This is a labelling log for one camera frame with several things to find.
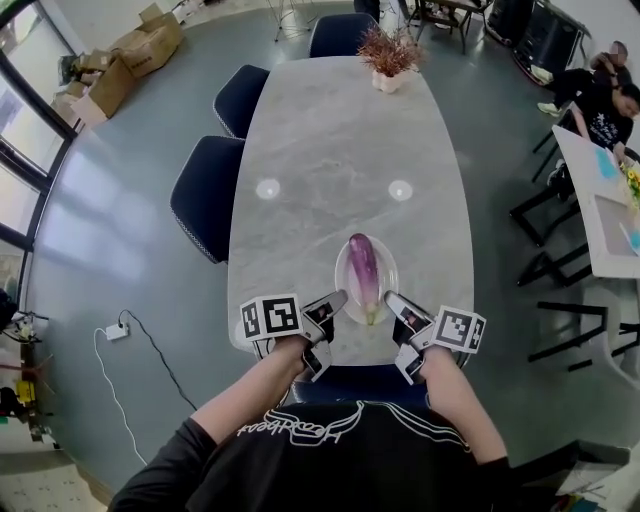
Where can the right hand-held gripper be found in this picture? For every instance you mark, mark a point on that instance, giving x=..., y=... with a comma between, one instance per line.
x=457, y=329

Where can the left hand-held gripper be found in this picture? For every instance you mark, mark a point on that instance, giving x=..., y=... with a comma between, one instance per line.
x=272, y=317

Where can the purple eggplant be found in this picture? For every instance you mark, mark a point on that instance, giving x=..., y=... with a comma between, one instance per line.
x=363, y=265

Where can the person's left forearm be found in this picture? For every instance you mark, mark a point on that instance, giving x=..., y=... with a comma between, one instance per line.
x=260, y=380

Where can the person's right forearm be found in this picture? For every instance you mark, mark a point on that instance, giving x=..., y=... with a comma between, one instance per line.
x=455, y=400

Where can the white round plate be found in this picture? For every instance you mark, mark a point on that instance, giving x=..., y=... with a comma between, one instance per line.
x=345, y=280

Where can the dark blue chair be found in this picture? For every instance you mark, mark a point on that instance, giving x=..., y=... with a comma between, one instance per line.
x=240, y=97
x=207, y=195
x=357, y=385
x=337, y=32

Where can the grey marble table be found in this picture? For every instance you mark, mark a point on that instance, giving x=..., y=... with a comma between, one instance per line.
x=340, y=150

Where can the person's black printed t-shirt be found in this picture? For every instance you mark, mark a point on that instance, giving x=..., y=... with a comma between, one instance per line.
x=350, y=460

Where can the white side table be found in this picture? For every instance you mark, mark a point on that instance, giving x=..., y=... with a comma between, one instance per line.
x=587, y=200

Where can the white power strip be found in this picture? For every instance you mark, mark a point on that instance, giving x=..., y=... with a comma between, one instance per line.
x=117, y=331

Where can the blue paper sheet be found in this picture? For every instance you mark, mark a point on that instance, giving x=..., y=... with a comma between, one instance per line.
x=608, y=164

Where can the white box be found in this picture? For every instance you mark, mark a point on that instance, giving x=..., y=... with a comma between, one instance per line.
x=595, y=475

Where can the dried plant in white vase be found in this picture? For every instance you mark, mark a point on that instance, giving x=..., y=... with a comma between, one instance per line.
x=390, y=52

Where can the yellow flowers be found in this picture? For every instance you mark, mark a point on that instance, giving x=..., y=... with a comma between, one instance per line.
x=632, y=182

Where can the open brown cardboard box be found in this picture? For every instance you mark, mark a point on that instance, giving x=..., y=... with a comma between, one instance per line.
x=107, y=87

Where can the large brown cardboard box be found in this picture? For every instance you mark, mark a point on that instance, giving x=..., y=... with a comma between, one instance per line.
x=152, y=45

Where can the black cabinet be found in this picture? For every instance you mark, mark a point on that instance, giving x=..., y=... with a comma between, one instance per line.
x=550, y=30

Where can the black frame chair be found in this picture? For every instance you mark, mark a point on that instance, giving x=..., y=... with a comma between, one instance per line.
x=585, y=332
x=547, y=220

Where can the black window frame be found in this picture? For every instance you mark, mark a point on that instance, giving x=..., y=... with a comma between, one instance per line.
x=30, y=125

